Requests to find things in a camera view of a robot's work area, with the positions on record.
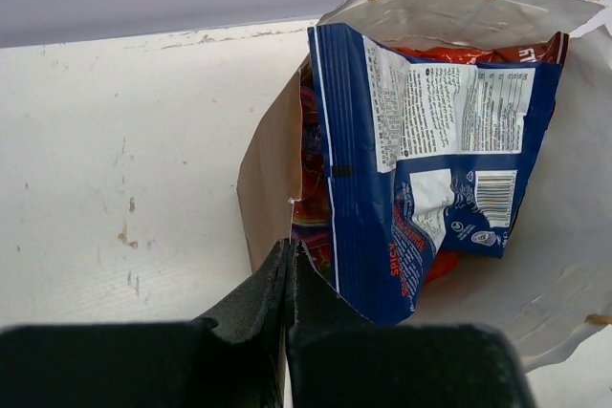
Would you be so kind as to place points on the blue snack bag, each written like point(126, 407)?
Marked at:
point(423, 152)

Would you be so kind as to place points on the purple Fox's candy bag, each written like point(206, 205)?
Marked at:
point(311, 217)

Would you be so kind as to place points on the red candy bag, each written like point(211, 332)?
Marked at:
point(437, 265)

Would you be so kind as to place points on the red Doritos chip bag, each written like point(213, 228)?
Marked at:
point(478, 52)

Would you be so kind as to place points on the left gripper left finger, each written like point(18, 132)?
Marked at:
point(229, 356)

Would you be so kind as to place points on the brown paper bag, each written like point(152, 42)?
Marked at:
point(558, 268)

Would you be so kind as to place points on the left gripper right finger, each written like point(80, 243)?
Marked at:
point(338, 358)

